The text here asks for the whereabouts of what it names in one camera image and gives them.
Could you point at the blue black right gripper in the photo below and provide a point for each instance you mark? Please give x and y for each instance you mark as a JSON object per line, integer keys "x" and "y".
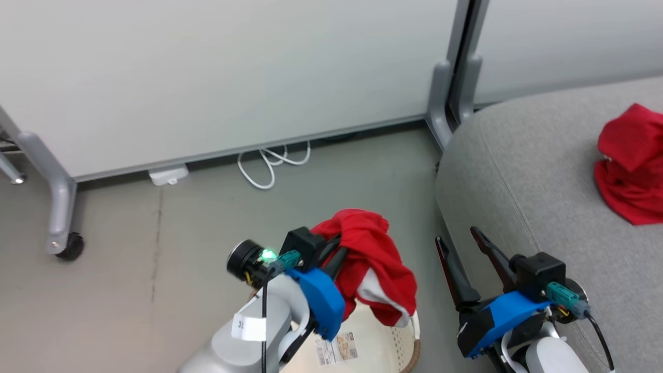
{"x": 502, "y": 313}

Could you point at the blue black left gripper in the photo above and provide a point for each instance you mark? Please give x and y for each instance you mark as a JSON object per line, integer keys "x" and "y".
{"x": 323, "y": 303}

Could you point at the grey fabric sofa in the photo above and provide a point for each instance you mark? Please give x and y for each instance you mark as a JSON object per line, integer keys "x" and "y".
{"x": 518, "y": 181}

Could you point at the printed basket label sticker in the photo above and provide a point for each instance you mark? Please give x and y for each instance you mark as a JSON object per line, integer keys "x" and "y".
{"x": 336, "y": 348}

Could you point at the white perforated laundry basket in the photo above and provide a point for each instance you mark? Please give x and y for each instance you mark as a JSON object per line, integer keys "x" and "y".
{"x": 383, "y": 347}

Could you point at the white paper tag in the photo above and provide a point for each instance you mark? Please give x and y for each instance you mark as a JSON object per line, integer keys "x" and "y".
{"x": 249, "y": 327}

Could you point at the white power adapter box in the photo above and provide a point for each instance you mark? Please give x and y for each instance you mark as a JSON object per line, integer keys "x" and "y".
{"x": 168, "y": 175}

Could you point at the large white partition panel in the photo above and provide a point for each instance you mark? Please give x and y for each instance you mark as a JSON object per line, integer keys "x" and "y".
{"x": 233, "y": 67}

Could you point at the black caster wheel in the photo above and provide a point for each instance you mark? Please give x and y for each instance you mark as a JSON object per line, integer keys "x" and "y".
{"x": 72, "y": 246}

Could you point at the grey partition leg with caster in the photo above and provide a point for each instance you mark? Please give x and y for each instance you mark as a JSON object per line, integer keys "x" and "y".
{"x": 59, "y": 202}

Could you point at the grey metal table leg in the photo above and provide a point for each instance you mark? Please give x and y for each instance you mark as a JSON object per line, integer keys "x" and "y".
{"x": 11, "y": 171}

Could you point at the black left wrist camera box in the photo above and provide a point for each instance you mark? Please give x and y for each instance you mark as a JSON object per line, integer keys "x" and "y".
{"x": 303, "y": 247}

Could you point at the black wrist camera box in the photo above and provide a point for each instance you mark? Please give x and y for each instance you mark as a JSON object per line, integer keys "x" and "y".
{"x": 303, "y": 247}
{"x": 538, "y": 274}

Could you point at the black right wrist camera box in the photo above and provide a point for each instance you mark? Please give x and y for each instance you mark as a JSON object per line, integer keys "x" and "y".
{"x": 538, "y": 274}

